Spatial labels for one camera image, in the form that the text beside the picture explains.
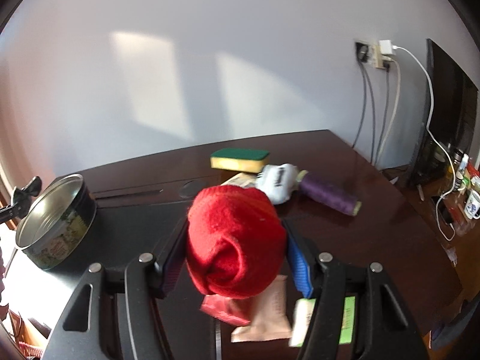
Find rear cracker packet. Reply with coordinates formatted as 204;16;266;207
222;172;257;189

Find dark power cables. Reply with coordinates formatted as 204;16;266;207
351;55;392;166

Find yellow green sponge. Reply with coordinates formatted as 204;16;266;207
210;148;270;173

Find white charger with cable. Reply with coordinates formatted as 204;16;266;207
377;39;458;242

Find white rolled sock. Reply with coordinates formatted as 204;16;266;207
256;163;299;205

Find green tissue pack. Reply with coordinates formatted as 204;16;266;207
288;295;356;348

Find red sock ball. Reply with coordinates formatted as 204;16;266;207
186;185;287;299

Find cookie tin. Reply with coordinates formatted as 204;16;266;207
16;174;97;271

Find purple thread spool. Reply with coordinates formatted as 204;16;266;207
297;170;362;216

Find white patterned mug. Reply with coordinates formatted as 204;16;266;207
464;190;480;220

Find black monitor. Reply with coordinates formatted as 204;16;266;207
407;38;479;187

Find beige sachet packet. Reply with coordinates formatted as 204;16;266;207
230;275;292;343

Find wall power outlet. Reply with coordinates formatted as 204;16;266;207
355;41;391;70

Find red wet wipes packet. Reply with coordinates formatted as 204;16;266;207
200;294;252;327

